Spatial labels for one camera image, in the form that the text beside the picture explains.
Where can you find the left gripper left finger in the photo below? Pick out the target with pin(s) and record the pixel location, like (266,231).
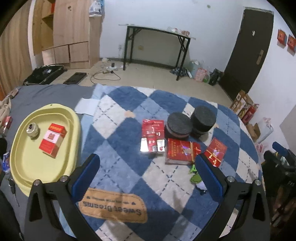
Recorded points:
(42,223)

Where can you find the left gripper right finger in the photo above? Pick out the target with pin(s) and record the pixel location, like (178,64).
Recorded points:
(252,221)

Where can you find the red white cigarette box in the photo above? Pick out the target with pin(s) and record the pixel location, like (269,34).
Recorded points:
(52,139)

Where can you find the red fire extinguisher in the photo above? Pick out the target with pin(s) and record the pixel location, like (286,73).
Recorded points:
(250,113)

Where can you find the green toy figure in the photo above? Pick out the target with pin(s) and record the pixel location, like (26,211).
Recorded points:
(197,180)

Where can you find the red cigarette pack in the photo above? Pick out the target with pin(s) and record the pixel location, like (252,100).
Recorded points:
(215,152)

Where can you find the yellow plastic tray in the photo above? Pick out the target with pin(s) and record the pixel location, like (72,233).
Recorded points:
(28,163)

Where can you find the printed cardboard box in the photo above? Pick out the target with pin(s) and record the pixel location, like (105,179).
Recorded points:
(241,104)

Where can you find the blue checkered rug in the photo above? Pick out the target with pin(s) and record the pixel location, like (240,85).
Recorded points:
(176,210)

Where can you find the small metal tin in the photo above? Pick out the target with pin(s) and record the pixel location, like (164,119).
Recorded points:
(33,131)

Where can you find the red cigarette carton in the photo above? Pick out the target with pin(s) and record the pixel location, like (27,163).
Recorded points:
(181,152)

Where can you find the black round foam container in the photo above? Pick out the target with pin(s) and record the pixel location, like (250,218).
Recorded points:
(178,126)

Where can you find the white paper sheet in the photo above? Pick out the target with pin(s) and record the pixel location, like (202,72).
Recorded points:
(87,106)

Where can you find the black bag on floor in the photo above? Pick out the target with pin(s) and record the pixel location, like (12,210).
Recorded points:
(215,77)

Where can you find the red white cigarette packs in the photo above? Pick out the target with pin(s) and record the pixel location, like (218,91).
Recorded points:
(153,136)

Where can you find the pink snack bag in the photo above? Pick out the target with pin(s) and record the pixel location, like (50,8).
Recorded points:
(200,74)

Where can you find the dark brown door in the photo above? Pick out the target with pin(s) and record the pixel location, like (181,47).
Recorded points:
(249,52)

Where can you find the black keyboard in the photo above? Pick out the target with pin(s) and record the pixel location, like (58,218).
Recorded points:
(76,78)

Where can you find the black open case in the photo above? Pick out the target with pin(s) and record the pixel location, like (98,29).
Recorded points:
(44,75)

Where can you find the brown curtain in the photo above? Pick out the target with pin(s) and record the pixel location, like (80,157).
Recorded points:
(15,58)

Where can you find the black folding table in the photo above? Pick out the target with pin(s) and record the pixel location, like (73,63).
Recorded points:
(157,48)

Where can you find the wooden wardrobe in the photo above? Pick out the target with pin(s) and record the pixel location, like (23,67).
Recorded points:
(64,32)

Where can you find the white plastic bag hanging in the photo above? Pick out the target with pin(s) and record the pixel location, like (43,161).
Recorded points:
(96,8)

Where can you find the red wall decoration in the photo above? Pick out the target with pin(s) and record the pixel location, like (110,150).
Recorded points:
(282,37)

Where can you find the power strip with cable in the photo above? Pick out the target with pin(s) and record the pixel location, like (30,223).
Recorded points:
(107,73)

